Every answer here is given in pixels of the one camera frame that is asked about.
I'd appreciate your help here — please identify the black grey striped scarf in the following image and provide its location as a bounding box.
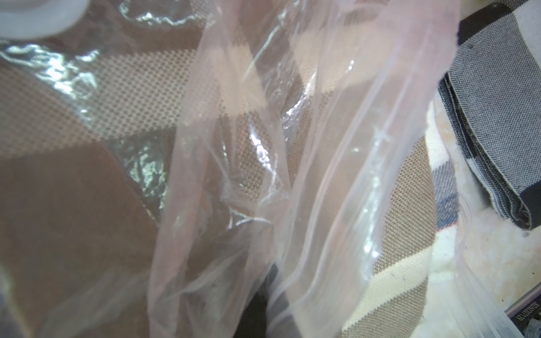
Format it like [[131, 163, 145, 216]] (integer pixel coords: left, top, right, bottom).
[[439, 1, 540, 230]]

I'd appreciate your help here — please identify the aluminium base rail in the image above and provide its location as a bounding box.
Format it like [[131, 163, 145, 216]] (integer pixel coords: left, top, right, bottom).
[[506, 284, 541, 338]]

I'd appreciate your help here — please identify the clear plastic vacuum bag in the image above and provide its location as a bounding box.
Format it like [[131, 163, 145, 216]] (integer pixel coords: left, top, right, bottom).
[[0, 0, 525, 338]]

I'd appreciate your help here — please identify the white grey plaid scarf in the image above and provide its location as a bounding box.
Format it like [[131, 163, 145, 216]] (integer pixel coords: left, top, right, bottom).
[[425, 103, 459, 273]]

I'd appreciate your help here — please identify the brown beige plaid scarf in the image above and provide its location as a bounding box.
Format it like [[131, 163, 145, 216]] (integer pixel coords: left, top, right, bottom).
[[1, 1, 436, 337]]

